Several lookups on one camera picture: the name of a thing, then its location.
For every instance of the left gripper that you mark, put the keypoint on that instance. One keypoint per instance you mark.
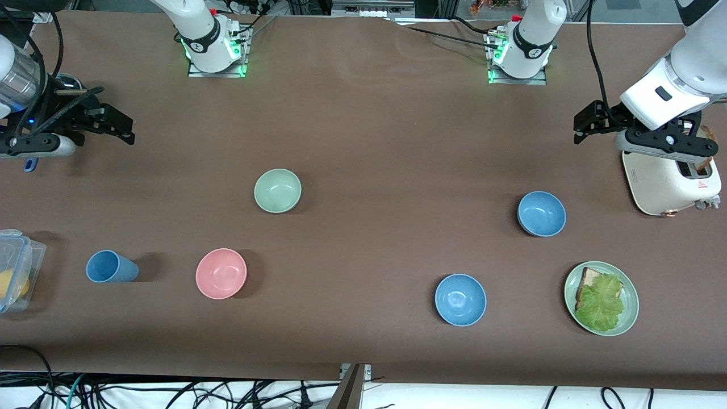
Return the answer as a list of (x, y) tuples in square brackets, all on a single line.
[(611, 120)]

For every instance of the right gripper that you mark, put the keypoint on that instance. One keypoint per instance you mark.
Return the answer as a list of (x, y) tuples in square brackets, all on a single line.
[(69, 111)]

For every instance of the blue bowl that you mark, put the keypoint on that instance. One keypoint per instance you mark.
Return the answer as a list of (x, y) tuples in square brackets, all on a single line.
[(542, 213), (460, 299)]

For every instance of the green bowl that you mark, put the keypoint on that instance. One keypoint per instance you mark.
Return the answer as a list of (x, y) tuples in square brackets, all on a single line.
[(277, 190)]

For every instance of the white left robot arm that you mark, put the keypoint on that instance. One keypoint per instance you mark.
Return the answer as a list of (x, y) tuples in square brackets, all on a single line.
[(531, 40)]

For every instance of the pink bowl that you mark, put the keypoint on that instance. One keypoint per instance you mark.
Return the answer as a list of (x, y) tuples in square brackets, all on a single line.
[(221, 273)]

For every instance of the glass lid blue knob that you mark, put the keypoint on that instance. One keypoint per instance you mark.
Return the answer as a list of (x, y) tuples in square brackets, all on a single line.
[(69, 81)]

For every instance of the cream toaster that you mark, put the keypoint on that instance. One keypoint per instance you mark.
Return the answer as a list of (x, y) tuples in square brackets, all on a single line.
[(664, 187)]

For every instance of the brown toast slice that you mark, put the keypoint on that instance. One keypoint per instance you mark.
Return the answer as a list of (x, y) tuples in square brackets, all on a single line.
[(709, 136)]

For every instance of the blue cup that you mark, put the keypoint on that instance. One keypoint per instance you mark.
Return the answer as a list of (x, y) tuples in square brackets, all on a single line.
[(111, 267)]

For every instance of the clear plastic food container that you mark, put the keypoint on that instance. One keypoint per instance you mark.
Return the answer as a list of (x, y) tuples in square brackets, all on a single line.
[(35, 255)]

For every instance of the bread slice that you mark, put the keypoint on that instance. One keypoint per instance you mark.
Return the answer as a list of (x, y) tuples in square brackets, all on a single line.
[(590, 276)]

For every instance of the green lettuce leaf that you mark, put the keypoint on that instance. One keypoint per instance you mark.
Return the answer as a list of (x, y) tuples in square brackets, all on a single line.
[(602, 304)]

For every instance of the yellow food item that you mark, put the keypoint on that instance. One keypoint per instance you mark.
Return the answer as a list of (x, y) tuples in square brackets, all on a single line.
[(14, 284)]

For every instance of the green plate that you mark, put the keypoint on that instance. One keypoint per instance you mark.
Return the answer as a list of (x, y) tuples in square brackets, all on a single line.
[(630, 312)]

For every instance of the brown table cover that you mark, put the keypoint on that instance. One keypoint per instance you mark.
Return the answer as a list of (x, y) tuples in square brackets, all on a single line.
[(363, 255)]

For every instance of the grey metal strut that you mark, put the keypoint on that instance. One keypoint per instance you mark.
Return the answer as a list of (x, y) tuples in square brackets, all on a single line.
[(349, 392)]

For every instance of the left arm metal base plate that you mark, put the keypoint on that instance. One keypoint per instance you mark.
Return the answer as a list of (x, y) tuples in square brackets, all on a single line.
[(539, 79)]

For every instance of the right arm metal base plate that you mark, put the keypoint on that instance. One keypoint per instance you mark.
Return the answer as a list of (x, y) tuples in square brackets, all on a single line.
[(216, 72)]

